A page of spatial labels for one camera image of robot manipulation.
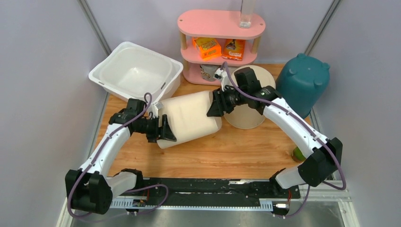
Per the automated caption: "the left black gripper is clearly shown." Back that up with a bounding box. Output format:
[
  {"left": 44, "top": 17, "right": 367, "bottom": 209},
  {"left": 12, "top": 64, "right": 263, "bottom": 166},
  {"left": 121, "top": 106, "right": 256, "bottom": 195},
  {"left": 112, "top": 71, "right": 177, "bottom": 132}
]
[{"left": 135, "top": 115, "right": 177, "bottom": 145}]

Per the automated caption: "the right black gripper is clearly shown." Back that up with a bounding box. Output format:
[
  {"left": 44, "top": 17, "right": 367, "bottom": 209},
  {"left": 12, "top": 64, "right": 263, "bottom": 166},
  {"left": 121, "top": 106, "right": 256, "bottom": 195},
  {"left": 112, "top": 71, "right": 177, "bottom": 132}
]
[{"left": 205, "top": 86, "right": 246, "bottom": 118}]

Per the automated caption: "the beige square waste bin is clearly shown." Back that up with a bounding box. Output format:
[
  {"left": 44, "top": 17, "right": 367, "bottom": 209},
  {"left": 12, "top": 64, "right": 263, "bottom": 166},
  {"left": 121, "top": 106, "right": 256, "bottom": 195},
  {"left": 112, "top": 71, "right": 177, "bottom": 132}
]
[{"left": 157, "top": 90, "right": 222, "bottom": 149}]

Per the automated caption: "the beige round bucket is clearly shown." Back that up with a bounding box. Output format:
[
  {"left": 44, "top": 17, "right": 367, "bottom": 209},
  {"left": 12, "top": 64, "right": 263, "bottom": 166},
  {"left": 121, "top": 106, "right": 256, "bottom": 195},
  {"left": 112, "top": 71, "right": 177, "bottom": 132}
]
[{"left": 224, "top": 65, "right": 276, "bottom": 130}]

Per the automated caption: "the white square plastic bin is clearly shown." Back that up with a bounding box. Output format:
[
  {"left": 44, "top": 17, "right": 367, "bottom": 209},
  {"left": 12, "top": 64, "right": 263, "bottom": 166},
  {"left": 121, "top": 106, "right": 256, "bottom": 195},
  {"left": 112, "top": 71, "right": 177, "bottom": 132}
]
[{"left": 88, "top": 42, "right": 183, "bottom": 102}]

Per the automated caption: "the teal plastic bucket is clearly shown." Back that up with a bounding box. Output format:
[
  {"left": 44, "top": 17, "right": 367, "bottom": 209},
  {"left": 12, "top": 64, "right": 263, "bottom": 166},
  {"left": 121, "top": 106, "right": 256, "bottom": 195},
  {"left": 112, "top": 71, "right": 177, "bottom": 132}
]
[{"left": 276, "top": 53, "right": 330, "bottom": 118}]

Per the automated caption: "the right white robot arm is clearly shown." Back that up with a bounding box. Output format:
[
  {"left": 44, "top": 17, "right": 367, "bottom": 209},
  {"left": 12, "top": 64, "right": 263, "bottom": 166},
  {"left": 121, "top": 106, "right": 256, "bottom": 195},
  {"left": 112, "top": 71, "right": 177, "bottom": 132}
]
[{"left": 207, "top": 67, "right": 343, "bottom": 198}]

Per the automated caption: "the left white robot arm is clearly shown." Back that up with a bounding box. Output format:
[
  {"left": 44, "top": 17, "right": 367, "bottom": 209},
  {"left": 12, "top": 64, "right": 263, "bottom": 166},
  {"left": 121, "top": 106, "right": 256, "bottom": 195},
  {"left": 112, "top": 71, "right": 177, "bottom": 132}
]
[{"left": 65, "top": 98, "right": 177, "bottom": 218}]

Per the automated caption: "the grey cartoon cup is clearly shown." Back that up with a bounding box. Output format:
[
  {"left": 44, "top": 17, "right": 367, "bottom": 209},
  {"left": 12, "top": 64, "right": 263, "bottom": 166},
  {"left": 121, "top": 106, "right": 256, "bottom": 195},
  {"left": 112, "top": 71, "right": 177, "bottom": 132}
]
[{"left": 200, "top": 64, "right": 220, "bottom": 82}]

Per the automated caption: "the orange snack box right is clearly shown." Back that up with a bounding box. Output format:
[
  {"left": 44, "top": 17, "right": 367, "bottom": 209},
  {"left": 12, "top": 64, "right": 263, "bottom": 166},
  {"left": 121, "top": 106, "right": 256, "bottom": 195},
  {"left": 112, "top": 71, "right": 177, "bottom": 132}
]
[{"left": 221, "top": 39, "right": 246, "bottom": 61}]

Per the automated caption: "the orange snack box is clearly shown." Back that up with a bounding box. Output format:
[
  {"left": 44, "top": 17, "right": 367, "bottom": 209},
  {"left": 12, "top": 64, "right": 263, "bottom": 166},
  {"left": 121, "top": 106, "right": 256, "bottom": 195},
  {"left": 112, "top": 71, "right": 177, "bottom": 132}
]
[
  {"left": 221, "top": 39, "right": 246, "bottom": 61},
  {"left": 192, "top": 37, "right": 222, "bottom": 61}
]

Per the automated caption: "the orange snack box left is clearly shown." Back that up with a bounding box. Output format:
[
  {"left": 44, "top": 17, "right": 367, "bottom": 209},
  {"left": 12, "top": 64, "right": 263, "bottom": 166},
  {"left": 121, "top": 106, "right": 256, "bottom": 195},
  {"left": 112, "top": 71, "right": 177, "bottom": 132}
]
[{"left": 192, "top": 37, "right": 222, "bottom": 61}]

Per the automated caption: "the pink three-tier shelf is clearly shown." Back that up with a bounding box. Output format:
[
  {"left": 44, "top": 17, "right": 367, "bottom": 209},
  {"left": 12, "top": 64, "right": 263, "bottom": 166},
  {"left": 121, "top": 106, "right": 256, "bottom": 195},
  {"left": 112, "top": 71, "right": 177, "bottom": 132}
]
[{"left": 177, "top": 9, "right": 266, "bottom": 85}]

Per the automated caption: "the green bottle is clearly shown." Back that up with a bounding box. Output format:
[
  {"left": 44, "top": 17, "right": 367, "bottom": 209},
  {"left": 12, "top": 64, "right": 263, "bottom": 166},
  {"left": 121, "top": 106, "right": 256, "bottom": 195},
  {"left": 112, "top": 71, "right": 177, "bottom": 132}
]
[{"left": 291, "top": 147, "right": 306, "bottom": 163}]

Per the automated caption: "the clear glass bottle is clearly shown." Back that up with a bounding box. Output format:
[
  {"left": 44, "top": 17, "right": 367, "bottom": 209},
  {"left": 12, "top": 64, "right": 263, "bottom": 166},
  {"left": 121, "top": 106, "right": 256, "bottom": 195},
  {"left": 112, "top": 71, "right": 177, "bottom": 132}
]
[{"left": 239, "top": 0, "right": 255, "bottom": 28}]

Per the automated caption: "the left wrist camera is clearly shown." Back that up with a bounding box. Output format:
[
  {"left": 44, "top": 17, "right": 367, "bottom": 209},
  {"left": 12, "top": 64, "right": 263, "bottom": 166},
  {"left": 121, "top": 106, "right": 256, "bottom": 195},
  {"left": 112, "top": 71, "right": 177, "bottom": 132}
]
[{"left": 150, "top": 102, "right": 163, "bottom": 118}]

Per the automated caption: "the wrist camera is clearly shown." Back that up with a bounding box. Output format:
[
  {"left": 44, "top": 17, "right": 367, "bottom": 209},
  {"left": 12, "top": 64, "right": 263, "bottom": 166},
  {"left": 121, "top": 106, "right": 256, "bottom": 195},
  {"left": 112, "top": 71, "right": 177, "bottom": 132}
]
[
  {"left": 150, "top": 102, "right": 163, "bottom": 118},
  {"left": 214, "top": 68, "right": 229, "bottom": 91}
]

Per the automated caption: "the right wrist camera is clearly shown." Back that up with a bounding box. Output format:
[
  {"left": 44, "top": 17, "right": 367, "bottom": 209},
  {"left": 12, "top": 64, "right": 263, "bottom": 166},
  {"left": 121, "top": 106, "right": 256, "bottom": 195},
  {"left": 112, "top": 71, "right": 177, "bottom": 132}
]
[{"left": 214, "top": 68, "right": 229, "bottom": 91}]

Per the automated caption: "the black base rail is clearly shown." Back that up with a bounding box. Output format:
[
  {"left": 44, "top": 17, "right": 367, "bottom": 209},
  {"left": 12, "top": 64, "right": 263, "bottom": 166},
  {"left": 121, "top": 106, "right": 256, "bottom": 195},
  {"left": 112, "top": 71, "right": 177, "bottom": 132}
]
[{"left": 111, "top": 178, "right": 301, "bottom": 212}]

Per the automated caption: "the aluminium frame rail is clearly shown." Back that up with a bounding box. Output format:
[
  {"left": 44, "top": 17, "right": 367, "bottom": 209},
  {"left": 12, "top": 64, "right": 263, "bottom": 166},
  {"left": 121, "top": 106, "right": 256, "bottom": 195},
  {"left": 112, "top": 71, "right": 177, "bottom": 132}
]
[{"left": 72, "top": 178, "right": 359, "bottom": 227}]

